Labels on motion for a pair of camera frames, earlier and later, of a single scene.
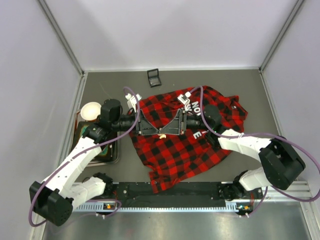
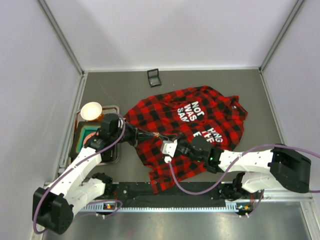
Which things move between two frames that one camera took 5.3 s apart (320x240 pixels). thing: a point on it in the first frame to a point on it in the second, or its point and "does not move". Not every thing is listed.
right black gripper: x=183 y=122 to x=179 y=144
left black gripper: x=139 y=122 to x=136 y=136
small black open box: x=154 y=79 does not move
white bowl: x=90 y=110 does not move
